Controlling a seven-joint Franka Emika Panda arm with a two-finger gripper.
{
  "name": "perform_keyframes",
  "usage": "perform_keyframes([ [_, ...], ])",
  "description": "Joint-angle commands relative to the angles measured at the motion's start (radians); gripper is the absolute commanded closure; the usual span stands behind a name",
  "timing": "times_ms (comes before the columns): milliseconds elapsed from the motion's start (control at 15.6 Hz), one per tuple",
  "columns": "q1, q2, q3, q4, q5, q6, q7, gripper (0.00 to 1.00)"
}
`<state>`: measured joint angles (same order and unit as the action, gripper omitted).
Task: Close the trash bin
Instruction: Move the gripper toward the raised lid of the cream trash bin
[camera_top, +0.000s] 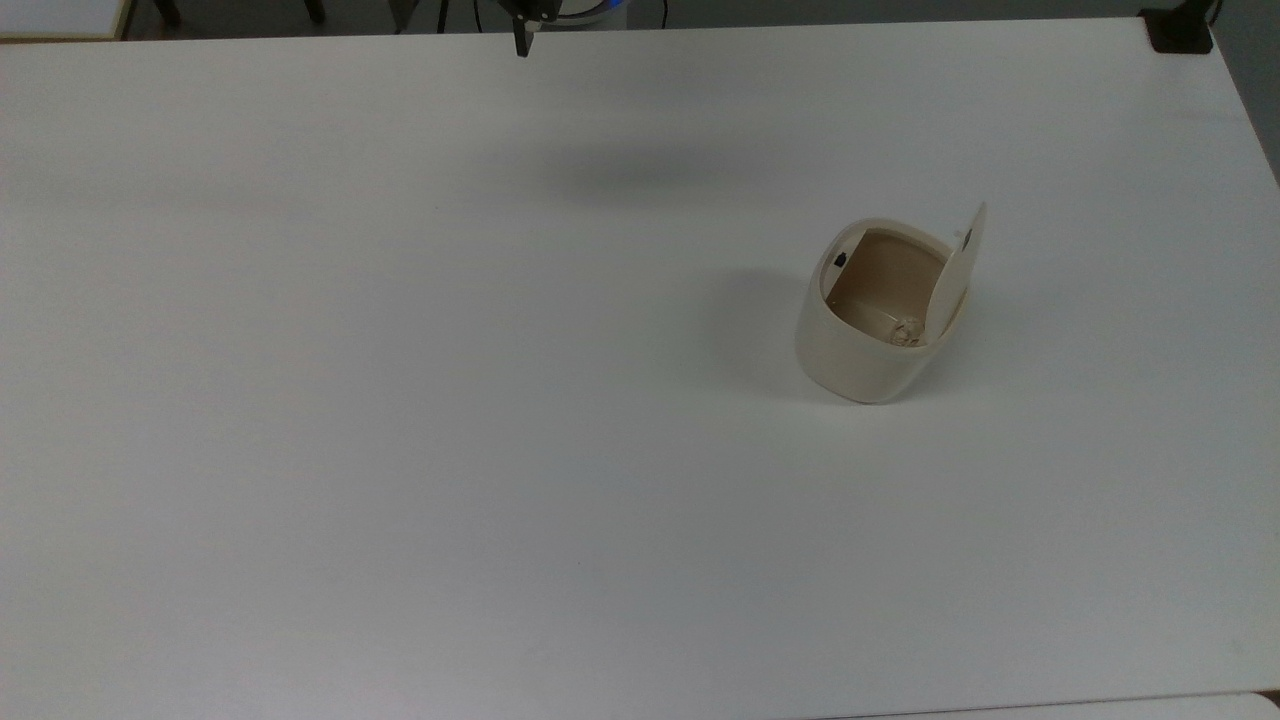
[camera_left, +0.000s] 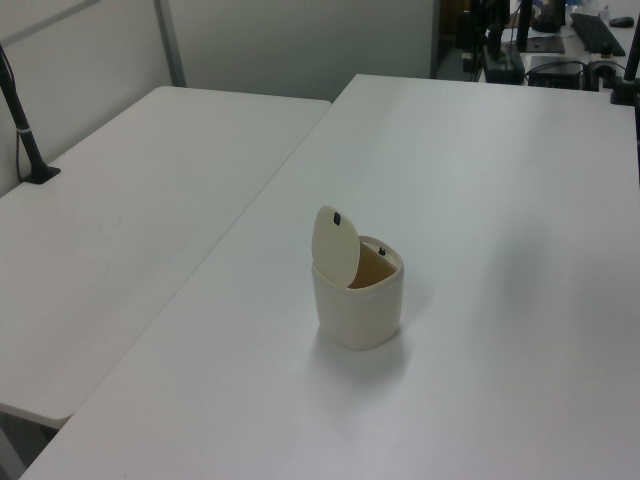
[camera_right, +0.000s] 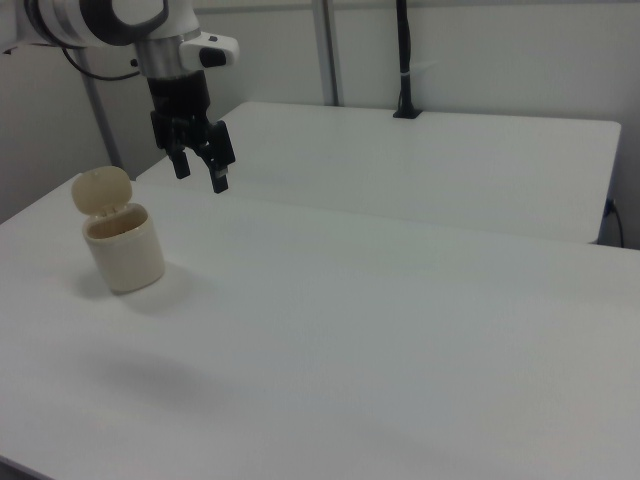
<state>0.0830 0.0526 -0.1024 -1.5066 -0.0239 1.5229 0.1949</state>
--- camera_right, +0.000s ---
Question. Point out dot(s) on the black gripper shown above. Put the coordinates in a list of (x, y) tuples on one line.
[(177, 97)]

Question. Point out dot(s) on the beige lidded trash bin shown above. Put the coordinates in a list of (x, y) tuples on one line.
[(127, 250)]

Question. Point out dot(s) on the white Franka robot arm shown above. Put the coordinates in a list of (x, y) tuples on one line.
[(60, 20)]

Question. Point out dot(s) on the white side table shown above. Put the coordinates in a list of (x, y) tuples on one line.
[(400, 165)]

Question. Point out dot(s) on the black table clamp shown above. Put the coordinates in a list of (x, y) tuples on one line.
[(404, 50)]

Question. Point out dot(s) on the grey metal frame post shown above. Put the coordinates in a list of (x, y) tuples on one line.
[(327, 50), (102, 125)]

